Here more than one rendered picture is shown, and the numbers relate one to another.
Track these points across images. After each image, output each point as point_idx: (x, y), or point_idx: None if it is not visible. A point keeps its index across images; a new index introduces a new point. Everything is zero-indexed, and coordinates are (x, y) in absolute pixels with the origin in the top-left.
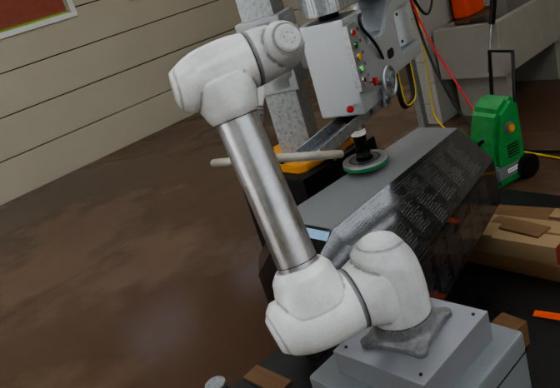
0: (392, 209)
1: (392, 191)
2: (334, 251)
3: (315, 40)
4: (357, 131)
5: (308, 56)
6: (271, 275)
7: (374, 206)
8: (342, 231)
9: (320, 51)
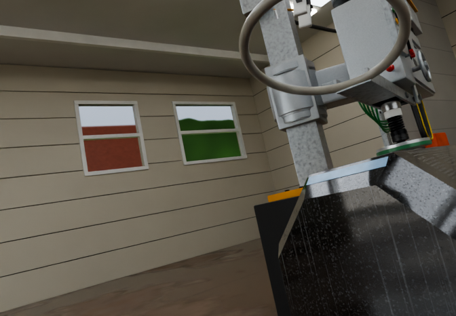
0: None
1: (454, 151)
2: (399, 176)
3: (348, 14)
4: (393, 109)
5: (340, 32)
6: (296, 252)
7: (437, 152)
8: (406, 156)
9: (353, 24)
